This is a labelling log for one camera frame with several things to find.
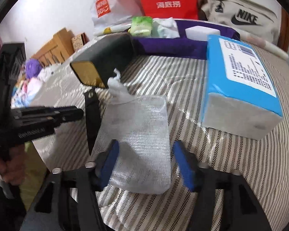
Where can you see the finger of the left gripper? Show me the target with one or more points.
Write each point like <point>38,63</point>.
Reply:
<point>47,111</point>
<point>55,121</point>

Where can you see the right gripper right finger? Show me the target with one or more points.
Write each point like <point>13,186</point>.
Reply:
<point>187,164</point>

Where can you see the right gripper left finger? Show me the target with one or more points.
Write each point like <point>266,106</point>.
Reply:
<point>109,161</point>

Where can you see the white mesh bag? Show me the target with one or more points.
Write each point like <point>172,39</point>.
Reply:
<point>140,124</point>

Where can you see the green tissue pack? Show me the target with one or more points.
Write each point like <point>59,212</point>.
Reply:
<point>141,26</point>

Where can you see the white mint sock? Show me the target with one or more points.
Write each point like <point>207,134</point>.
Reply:
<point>164,28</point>

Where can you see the person's left hand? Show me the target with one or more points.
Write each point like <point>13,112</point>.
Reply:
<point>13,171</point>

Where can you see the colourful bedding pile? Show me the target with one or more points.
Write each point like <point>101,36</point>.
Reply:
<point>25,90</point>

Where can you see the purple plush toy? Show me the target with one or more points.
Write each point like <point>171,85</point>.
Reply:
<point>32,68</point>

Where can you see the dark green tin box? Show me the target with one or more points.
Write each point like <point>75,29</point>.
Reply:
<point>96,65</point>

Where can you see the wooden headboard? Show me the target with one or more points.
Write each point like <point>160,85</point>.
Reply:
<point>56,50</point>

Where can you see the blue tissue pack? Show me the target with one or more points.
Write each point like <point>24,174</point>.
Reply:
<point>240,97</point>

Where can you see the purple fabric storage tray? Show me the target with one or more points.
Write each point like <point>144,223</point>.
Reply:
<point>182,46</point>

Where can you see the white Miniso plastic bag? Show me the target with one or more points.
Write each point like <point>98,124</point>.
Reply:
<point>108,13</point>

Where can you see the rolled printed paper tube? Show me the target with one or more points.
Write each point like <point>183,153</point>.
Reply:
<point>244,35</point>

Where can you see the grey Nike bag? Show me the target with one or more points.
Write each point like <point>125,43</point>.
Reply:
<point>244,15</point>

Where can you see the brown wooden door frame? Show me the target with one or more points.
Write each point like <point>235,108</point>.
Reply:
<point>283,41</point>

